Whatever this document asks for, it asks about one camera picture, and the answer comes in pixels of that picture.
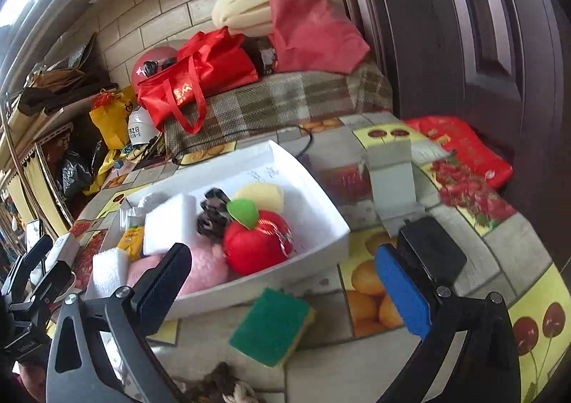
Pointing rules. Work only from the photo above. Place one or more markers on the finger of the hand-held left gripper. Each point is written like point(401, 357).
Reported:
point(33, 258)
point(49, 287)

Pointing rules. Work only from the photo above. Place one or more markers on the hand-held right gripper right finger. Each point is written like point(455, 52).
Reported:
point(401, 291)

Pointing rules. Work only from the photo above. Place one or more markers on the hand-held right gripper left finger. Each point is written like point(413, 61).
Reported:
point(167, 271)

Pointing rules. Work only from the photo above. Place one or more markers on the white cardboard box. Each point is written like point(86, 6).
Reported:
point(312, 220)

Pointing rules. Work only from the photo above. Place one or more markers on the green and yellow sponge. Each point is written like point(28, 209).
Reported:
point(267, 327)

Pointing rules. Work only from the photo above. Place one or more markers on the brown fuzzy toy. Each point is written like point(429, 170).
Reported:
point(218, 380)

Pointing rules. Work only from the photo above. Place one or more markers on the small white box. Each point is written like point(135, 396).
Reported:
point(64, 247)

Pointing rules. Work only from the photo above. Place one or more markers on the pink plush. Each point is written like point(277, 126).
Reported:
point(205, 269)

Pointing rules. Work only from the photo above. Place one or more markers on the yellow packet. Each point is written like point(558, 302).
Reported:
point(131, 242)

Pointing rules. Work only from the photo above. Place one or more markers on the white sponge block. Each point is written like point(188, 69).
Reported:
point(171, 224)

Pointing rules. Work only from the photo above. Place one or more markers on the black charger block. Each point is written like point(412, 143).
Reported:
point(432, 251)

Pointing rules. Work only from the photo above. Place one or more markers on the white folded towel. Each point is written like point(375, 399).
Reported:
point(109, 271)

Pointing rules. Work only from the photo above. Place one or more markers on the white wrapped item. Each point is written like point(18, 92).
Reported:
point(149, 202)

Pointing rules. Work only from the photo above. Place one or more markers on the yellow fringed curtain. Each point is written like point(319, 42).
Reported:
point(31, 171)

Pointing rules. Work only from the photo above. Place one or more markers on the red plush apple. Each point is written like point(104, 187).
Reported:
point(254, 247)

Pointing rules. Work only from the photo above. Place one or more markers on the fruit printed tablecloth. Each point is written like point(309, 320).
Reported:
point(468, 229)

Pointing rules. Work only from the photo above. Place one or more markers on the black plastic bag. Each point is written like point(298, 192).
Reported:
point(76, 171)

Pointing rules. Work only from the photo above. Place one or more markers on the metal phone stand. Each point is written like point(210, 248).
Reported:
point(392, 189)

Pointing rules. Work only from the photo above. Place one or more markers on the cream round sponge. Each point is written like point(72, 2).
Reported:
point(263, 195)

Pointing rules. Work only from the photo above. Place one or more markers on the white helmet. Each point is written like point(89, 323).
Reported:
point(140, 128)

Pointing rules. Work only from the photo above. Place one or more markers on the red printed plastic bag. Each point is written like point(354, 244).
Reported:
point(464, 148)

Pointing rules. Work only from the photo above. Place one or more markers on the yellow plastic bag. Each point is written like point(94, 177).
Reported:
point(109, 117)

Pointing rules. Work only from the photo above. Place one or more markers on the brown paper bags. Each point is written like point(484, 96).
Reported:
point(62, 81)

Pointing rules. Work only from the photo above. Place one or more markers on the pink helmet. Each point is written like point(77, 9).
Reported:
point(142, 68)

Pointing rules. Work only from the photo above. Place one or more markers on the shiny red tote bag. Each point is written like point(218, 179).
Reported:
point(200, 68)

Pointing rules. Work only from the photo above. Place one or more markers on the plaid blanket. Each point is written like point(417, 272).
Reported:
point(285, 99)

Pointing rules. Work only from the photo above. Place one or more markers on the brown metal door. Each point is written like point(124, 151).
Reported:
point(468, 50)

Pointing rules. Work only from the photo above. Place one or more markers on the pink-red fabric bag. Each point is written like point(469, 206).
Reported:
point(312, 32)

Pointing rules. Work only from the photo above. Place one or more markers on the cream foam pillow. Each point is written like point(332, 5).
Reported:
point(241, 6)

